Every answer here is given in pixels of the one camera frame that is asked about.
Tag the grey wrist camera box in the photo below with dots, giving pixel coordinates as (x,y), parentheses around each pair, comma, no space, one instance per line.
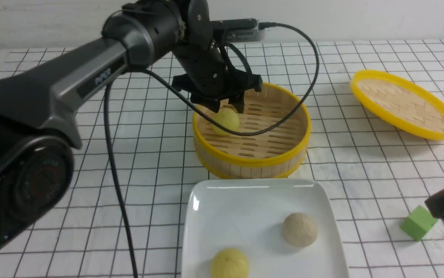
(237,31)

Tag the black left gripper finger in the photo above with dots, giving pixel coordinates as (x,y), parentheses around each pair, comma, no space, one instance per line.
(237,101)
(212,105)

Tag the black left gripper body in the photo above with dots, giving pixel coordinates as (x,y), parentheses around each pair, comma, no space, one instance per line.
(215,73)

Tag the yellow steamed bun on plate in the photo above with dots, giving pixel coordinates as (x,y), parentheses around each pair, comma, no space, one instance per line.
(230,263)

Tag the beige steamed bun on plate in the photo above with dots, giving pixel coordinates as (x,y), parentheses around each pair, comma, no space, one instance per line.
(299,230)

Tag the yellow bamboo steamer lid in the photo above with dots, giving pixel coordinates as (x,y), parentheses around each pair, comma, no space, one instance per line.
(401,103)

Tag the white square plate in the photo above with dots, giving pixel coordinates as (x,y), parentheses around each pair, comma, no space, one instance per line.
(248,214)

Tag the yellow steamed bun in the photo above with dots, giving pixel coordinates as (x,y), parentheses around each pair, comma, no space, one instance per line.
(230,263)
(227,118)

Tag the green cube block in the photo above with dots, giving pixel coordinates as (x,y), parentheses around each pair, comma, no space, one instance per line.
(418,223)

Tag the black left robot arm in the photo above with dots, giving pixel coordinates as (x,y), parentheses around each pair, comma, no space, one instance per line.
(38,129)

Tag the white grid tablecloth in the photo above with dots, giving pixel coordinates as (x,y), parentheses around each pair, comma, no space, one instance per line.
(373,173)

